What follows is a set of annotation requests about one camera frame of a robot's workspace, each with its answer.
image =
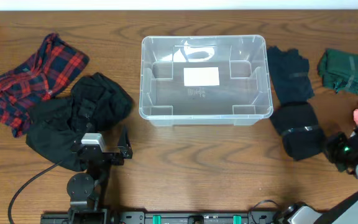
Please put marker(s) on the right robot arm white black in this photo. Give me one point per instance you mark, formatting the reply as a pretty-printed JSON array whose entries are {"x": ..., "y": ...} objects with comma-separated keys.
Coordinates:
[{"x": 343, "y": 213}]

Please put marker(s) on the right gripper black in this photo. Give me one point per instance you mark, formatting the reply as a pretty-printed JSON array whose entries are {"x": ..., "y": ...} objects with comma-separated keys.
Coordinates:
[{"x": 329, "y": 144}]

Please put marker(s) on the dark green cloth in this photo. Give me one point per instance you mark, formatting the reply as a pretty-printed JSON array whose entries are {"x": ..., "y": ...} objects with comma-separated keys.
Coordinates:
[{"x": 339, "y": 70}]

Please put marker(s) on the black crumpled garment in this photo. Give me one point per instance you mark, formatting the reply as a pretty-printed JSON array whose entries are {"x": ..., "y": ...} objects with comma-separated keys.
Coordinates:
[{"x": 96, "y": 104}]

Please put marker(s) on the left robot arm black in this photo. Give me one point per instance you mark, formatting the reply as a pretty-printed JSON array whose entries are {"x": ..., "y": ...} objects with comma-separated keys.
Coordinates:
[{"x": 82, "y": 186}]

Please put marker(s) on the clear plastic storage bin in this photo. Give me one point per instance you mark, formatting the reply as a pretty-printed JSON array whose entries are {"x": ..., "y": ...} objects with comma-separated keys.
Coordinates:
[{"x": 242, "y": 98}]

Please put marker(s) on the white label in bin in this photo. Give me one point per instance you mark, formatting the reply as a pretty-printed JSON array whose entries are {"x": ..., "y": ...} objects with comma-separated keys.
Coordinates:
[{"x": 206, "y": 76}]

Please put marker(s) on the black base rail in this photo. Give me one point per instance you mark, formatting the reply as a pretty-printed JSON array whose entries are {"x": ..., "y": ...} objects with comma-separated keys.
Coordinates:
[{"x": 104, "y": 216}]

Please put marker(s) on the dark navy cloth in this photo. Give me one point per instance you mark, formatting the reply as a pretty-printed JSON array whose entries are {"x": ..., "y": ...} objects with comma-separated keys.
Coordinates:
[{"x": 289, "y": 73}]

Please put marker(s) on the red navy plaid shirt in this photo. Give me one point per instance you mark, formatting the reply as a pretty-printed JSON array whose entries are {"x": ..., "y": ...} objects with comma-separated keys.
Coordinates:
[{"x": 44, "y": 75}]

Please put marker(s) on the black cloth bundle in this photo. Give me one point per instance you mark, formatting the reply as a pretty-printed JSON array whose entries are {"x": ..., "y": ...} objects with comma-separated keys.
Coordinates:
[{"x": 298, "y": 126}]

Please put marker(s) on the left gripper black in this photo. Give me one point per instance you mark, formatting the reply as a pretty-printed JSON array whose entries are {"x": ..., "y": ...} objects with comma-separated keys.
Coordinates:
[{"x": 105, "y": 154}]

